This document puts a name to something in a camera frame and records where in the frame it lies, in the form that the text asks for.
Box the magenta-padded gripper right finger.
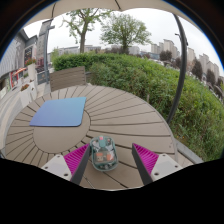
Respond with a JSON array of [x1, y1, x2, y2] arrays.
[[131, 143, 184, 186]]

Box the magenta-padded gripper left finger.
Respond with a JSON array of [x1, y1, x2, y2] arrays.
[[41, 143, 93, 186]]

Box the teal patterned computer mouse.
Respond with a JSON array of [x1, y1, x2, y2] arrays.
[[89, 134, 120, 172]]

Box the blue rectangular mouse pad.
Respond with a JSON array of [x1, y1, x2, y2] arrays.
[[29, 96, 87, 128]]

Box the grey slatted wooden chair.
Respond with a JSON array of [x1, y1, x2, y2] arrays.
[[49, 65, 88, 92]]

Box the white planter with orange flowers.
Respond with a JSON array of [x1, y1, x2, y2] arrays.
[[19, 83, 36, 108]]

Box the dark curved parasol pole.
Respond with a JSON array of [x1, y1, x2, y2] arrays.
[[165, 13, 189, 125]]

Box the white planter with red flowers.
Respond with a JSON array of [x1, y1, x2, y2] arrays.
[[24, 58, 38, 81]]

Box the distant apartment buildings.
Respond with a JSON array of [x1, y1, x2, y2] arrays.
[[149, 38, 224, 88]]

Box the tall grey sign pillar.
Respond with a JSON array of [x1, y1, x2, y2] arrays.
[[35, 19, 56, 85]]

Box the grey storefront building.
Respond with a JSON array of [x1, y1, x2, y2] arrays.
[[0, 29, 38, 99]]

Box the tall thin-trunked tree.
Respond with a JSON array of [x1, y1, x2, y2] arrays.
[[61, 8, 113, 54]]

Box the round-crowned green tree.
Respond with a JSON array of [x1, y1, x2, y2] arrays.
[[99, 12, 152, 55]]

